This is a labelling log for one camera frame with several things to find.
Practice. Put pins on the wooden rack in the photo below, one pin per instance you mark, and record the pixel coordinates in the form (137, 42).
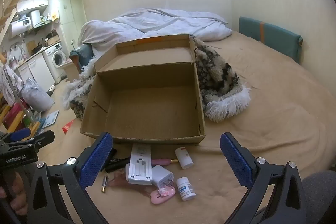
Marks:
(32, 124)

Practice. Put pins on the glossy black cylinder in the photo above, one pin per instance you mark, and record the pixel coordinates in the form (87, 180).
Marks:
(115, 165)

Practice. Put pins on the white washing machine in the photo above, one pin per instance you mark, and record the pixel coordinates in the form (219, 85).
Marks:
(56, 57)

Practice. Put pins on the grey plastic bag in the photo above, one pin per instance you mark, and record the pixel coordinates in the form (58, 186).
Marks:
(36, 98)

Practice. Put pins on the tall white wardrobe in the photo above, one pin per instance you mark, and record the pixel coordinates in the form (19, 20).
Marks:
(64, 11)

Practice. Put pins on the fuzzy patterned blanket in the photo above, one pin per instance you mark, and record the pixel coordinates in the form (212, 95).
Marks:
(220, 82)

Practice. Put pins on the white water heater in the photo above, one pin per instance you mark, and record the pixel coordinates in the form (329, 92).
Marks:
(18, 27)

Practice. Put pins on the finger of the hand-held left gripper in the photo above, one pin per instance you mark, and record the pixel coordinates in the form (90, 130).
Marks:
(43, 138)
(18, 133)

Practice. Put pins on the white remote control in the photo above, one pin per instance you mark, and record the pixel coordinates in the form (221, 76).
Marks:
(141, 153)

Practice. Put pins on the white wall cabinet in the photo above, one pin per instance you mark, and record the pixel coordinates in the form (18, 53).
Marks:
(32, 5)

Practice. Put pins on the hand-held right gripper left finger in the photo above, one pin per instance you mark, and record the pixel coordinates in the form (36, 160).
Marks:
(95, 161)

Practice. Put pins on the white duvet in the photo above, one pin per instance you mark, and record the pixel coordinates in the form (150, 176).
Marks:
(157, 24)

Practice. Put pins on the white blue-label pill bottle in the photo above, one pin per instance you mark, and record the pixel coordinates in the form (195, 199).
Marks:
(185, 188)

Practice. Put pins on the red box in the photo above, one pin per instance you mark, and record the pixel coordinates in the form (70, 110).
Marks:
(68, 125)

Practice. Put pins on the white cylindrical boiler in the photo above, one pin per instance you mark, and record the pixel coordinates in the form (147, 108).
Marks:
(35, 18)

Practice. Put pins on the white charger adapter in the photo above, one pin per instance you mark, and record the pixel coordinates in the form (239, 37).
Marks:
(161, 174)

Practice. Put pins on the blue bathroom scale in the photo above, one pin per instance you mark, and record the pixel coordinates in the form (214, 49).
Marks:
(51, 119)

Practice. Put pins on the dark teal cloth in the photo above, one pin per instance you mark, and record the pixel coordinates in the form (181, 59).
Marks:
(84, 56)

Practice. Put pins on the white red-label bottle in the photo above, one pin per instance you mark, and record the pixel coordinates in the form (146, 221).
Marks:
(183, 157)

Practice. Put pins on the small battery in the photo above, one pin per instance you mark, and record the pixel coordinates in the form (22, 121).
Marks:
(104, 183)

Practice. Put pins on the white hanging cloth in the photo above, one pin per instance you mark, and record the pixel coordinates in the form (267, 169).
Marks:
(10, 77)

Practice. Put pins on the person's left hand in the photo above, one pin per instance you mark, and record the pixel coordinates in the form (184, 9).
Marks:
(15, 192)

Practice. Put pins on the teal wall cushion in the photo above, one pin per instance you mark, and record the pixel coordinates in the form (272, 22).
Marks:
(270, 37)

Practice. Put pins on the cardboard box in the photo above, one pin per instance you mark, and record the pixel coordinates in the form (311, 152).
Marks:
(147, 108)

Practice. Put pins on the white floor cabinet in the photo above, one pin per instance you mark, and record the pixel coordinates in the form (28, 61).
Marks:
(36, 69)

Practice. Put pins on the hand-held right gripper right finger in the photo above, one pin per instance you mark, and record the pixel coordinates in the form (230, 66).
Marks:
(233, 161)

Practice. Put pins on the pink bottle with gold tip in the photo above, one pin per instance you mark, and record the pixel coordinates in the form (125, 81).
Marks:
(161, 161)

